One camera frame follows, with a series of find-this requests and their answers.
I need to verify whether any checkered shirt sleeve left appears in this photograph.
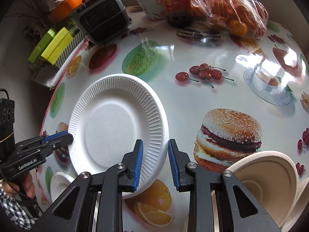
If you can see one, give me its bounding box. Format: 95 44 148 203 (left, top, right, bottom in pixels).
1 181 39 231

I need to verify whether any beige paper bowl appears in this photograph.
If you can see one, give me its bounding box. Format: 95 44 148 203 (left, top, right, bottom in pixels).
227 151 299 227
281 177 309 232

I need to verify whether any grey side shelf board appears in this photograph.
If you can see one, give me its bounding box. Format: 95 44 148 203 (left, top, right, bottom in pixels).
30 64 68 90

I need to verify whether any fruit print tablecloth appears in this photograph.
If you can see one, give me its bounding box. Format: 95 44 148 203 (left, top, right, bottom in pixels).
36 13 308 231

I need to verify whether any grey portable heater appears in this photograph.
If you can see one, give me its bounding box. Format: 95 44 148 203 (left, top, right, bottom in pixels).
72 0 130 44

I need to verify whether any lime green box upper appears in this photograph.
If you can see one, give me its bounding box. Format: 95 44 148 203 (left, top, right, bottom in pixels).
28 28 57 63

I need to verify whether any white paper plate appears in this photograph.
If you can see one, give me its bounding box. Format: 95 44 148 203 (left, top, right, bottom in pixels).
50 172 74 202
68 74 169 199

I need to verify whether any lime green box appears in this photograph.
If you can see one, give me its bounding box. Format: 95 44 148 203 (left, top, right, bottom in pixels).
28 28 57 63
41 27 73 64

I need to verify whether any white yogurt tub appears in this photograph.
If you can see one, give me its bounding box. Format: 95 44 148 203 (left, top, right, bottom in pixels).
136 0 166 20

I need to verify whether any plastic bag of oranges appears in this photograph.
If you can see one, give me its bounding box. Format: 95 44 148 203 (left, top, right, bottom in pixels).
191 0 269 39

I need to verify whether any lime green box lower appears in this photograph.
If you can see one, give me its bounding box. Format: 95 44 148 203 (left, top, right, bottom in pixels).
41 27 73 64

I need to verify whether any black camera box left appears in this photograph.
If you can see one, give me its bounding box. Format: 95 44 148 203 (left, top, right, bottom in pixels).
0 89 15 162

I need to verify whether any orange box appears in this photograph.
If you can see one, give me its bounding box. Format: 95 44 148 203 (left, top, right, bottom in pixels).
48 0 83 25

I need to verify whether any striped black white box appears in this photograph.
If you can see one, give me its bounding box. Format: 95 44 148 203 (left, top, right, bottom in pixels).
54 31 85 69

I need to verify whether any red label sauce jar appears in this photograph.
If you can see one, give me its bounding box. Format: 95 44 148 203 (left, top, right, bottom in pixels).
163 0 194 28

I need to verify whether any person left hand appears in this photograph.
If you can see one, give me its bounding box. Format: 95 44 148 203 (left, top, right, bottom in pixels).
2 172 36 199

